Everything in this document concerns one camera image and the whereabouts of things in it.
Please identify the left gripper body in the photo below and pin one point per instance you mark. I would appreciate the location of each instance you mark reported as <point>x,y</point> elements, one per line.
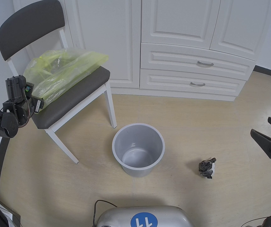
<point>35,105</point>

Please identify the yellow plastic bag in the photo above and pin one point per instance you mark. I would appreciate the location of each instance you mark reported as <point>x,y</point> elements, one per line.
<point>66,65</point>

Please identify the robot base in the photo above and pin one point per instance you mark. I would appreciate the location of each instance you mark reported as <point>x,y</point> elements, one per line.
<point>116,217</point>

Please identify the white trash bin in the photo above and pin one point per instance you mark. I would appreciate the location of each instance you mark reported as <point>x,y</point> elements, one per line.
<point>137,150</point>

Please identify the white chair dark grey cushions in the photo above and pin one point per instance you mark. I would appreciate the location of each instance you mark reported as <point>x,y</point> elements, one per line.
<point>31,25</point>

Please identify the white wardrobe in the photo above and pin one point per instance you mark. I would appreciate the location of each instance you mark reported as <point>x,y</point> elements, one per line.
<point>178,13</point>

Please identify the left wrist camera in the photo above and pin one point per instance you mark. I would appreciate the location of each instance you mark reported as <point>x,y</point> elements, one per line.
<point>29,87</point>

